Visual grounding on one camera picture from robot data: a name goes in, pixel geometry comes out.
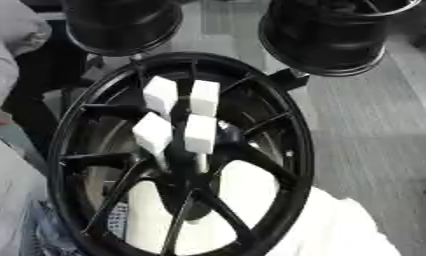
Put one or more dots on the black spoked wheel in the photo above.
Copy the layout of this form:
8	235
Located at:
285	156

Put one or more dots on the white cloth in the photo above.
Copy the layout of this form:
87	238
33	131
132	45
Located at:
333	226

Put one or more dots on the person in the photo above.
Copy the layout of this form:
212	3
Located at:
9	43

